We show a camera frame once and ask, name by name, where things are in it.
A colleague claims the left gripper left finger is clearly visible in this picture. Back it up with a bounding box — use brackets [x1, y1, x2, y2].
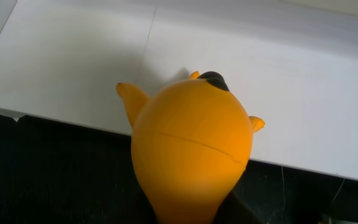
[137, 195, 160, 224]

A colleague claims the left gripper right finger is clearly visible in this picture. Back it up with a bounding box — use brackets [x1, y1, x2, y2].
[212, 190, 263, 224]

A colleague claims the yellow rubber duck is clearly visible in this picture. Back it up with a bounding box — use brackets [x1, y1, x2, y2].
[116, 70, 266, 224]

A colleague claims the white shelf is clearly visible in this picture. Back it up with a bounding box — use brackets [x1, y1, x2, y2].
[0, 0, 358, 185]

